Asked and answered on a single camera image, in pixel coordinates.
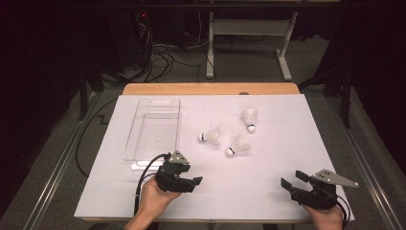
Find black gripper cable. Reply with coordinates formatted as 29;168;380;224
133;152;171;216
322;188;352;230

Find bundle of floor cables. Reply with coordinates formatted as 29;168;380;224
137;12;218;84

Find black computer tower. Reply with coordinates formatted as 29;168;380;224
108;9;151;71

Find clear plastic tray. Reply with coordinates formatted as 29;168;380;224
123;98;182;172

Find person's left hand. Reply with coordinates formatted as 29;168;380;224
139;177;183;219

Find person's right hand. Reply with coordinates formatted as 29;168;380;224
302;204;345;230

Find black metal stand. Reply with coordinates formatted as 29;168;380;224
298;63;353;128
76;60;106;122

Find white paper sheet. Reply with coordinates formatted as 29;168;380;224
74;93;356;223

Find wooden table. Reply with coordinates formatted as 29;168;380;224
81;81;348;224

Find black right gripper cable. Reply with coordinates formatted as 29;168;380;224
322;188;352;230

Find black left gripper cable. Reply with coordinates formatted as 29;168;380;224
133;152;171;216

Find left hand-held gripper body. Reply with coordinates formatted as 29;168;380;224
154;149;192;194

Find white metal desk frame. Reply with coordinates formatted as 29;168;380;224
205;11;293;81

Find long black floor cable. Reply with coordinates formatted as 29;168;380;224
75;97;120;178

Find aluminium floor rail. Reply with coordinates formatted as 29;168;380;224
324;95;406;230
22;90;103;230

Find white plastic shuttlecock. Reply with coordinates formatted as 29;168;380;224
197;126;223;148
225;133;253;157
240;107;259;133

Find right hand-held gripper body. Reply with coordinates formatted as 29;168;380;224
290;169;360;211

